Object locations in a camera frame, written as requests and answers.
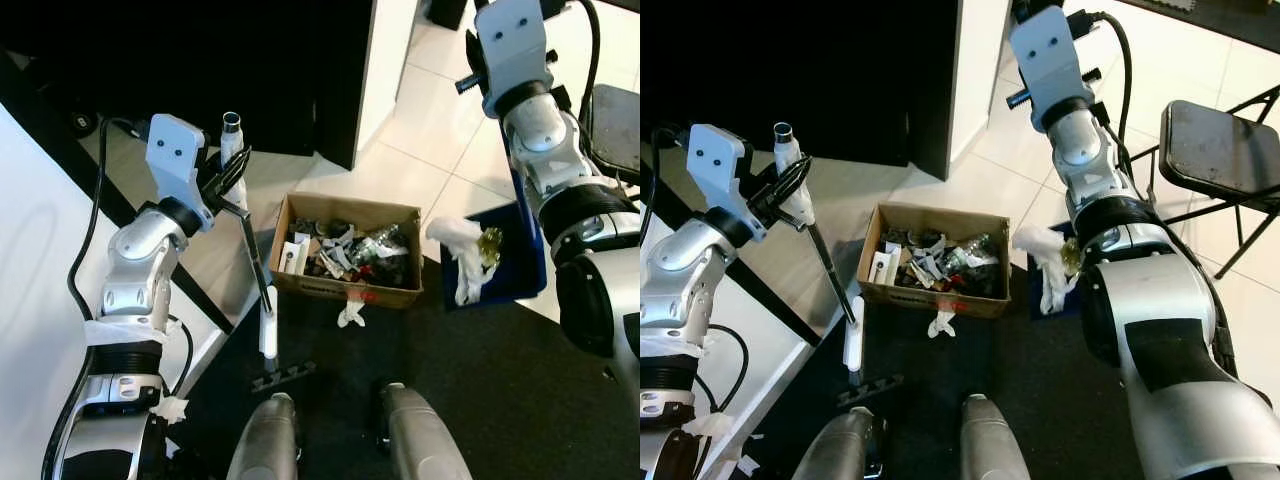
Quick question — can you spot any grey robot leg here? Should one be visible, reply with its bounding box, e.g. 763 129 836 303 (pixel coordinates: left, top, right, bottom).
794 405 883 480
960 393 1033 480
378 382 473 480
227 393 302 480

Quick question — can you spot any large crumpled white tissue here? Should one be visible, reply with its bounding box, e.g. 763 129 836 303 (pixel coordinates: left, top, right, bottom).
1012 224 1077 317
425 215 488 307

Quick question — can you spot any grey right robot leg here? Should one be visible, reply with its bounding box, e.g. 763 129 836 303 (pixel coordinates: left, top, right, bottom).
960 393 1033 480
378 382 473 480

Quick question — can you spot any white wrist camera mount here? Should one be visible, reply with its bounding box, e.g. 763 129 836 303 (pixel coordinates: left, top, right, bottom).
146 113 208 203
1008 5 1094 131
473 0 557 118
687 124 753 217

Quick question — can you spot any black folding chair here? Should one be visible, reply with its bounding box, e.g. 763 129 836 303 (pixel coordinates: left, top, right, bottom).
1143 84 1280 281

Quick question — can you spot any grey left robot leg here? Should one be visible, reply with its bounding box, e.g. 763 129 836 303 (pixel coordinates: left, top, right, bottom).
794 405 883 480
227 393 302 480

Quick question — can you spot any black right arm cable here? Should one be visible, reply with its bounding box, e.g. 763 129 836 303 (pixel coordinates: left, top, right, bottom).
1065 8 1236 401
540 0 603 136

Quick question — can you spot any clear crushed plastic bottle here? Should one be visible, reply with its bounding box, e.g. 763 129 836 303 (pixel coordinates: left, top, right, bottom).
362 226 408 259
950 236 999 271

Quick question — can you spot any black plastic object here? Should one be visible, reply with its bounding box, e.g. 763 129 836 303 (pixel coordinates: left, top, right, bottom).
428 0 469 30

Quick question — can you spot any blue dustpan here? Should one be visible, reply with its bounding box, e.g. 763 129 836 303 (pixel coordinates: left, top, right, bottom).
440 150 549 312
1028 222 1093 322

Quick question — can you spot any brown cardboard trash box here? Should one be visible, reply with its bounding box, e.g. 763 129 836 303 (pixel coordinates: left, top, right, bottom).
857 202 1013 320
268 192 425 310

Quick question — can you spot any black and white broom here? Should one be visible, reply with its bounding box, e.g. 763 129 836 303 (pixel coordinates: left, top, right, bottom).
772 122 906 411
220 110 319 396

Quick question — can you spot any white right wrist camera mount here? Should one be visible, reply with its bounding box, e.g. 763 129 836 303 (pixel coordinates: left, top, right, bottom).
1008 5 1094 131
473 0 557 118

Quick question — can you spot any black cabinet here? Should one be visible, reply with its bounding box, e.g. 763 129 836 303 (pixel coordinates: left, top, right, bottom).
0 0 377 171
640 0 963 183

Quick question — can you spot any black textured floor mat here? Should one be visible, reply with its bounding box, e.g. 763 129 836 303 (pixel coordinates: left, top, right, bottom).
1120 0 1280 53

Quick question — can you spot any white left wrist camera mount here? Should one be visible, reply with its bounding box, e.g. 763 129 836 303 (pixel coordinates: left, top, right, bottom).
687 124 753 217
146 113 208 203

